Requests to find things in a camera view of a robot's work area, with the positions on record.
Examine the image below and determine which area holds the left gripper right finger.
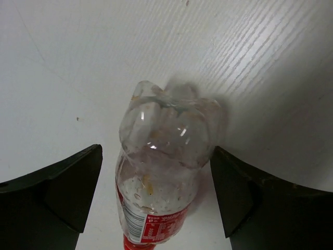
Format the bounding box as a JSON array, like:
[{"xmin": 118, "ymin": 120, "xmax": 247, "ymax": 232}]
[{"xmin": 210, "ymin": 147, "xmax": 332, "ymax": 250}]

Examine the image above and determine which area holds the small red-label clear bottle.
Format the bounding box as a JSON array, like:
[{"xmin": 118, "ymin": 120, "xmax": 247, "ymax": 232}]
[{"xmin": 115, "ymin": 81, "xmax": 224, "ymax": 249}]

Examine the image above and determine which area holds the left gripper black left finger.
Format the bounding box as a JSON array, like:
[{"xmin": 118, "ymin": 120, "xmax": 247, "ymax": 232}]
[{"xmin": 1, "ymin": 144, "xmax": 103, "ymax": 249}]

